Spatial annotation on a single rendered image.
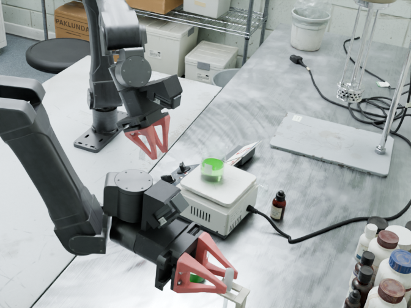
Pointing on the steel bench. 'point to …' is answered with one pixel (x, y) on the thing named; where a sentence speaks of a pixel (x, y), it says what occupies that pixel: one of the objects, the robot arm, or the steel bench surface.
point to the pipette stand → (237, 295)
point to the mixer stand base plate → (333, 143)
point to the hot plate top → (240, 177)
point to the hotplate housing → (218, 211)
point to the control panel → (182, 173)
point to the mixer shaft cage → (355, 90)
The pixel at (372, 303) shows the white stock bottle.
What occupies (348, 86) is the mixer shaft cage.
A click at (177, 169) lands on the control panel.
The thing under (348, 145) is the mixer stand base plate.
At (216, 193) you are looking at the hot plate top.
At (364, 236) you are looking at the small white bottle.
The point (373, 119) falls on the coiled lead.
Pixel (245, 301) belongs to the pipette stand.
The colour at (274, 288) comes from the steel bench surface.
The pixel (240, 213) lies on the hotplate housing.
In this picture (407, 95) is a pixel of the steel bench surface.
